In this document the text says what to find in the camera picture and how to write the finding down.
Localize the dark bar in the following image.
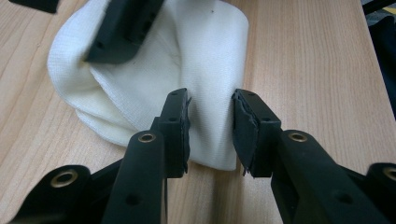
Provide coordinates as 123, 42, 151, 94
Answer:
361, 0, 396, 16

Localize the white sock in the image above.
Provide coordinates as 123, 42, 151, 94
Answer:
47, 0, 250, 172

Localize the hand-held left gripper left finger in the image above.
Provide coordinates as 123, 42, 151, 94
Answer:
150, 88, 191, 179

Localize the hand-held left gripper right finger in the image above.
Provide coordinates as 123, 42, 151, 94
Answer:
231, 88, 283, 179

